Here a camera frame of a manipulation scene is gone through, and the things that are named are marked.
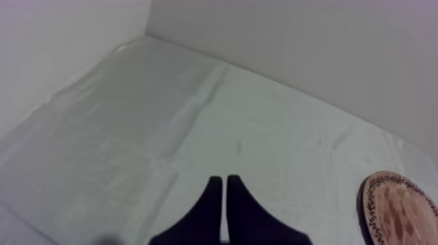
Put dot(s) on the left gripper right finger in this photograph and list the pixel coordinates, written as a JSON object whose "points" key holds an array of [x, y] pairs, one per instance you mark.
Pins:
{"points": [[249, 222]]}

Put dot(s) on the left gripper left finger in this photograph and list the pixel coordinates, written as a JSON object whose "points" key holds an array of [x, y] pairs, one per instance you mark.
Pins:
{"points": [[202, 222]]}

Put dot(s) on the round wooden board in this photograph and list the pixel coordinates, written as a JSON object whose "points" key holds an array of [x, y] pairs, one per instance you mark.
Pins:
{"points": [[400, 212]]}

